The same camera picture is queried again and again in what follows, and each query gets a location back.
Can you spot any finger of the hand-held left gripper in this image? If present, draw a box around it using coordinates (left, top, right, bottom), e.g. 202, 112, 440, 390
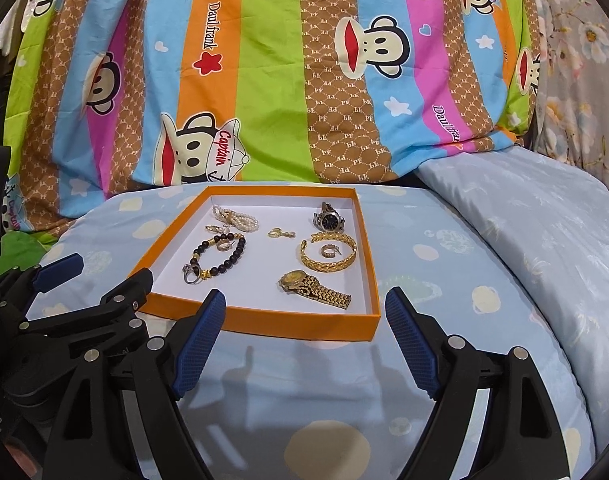
17, 267, 156, 362
0, 253, 84, 307

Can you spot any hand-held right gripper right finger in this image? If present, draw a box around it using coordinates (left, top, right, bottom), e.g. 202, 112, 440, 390
384, 286, 585, 480

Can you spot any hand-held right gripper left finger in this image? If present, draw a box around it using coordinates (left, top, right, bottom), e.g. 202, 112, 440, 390
42, 288, 228, 480

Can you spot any orange cardboard box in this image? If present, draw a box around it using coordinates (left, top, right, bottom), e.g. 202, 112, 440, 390
128, 186, 383, 342

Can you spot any black bead bracelet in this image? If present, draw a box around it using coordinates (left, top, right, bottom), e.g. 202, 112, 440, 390
182, 234, 248, 284

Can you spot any gold wristwatch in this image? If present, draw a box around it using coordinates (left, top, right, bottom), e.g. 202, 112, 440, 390
277, 269, 353, 310

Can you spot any gold braided bangle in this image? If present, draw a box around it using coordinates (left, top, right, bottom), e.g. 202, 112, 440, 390
299, 231, 358, 271

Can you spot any green cloth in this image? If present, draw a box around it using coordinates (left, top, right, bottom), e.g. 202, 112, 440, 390
0, 231, 54, 275

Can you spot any light blue planet-print sheet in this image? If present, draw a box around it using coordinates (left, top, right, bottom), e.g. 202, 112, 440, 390
14, 182, 599, 480

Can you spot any silver wristwatch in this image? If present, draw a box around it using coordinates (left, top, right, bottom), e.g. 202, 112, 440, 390
312, 200, 346, 233

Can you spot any light blue satin quilt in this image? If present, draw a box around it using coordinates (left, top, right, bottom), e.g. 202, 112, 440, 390
415, 146, 609, 443

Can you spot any colourful striped cartoon blanket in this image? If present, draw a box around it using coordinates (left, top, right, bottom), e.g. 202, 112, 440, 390
0, 0, 546, 222

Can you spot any grey floral cloth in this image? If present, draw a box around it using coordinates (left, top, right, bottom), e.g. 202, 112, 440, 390
521, 0, 609, 182

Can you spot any pearl bracelet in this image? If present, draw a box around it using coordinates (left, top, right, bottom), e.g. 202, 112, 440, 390
212, 203, 260, 234

